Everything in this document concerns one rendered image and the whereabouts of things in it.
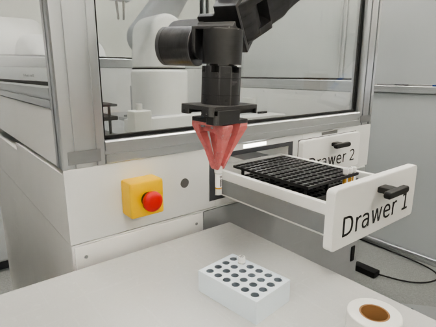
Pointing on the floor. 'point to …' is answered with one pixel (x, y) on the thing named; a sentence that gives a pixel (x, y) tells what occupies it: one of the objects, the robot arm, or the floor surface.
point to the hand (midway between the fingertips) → (218, 163)
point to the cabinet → (141, 238)
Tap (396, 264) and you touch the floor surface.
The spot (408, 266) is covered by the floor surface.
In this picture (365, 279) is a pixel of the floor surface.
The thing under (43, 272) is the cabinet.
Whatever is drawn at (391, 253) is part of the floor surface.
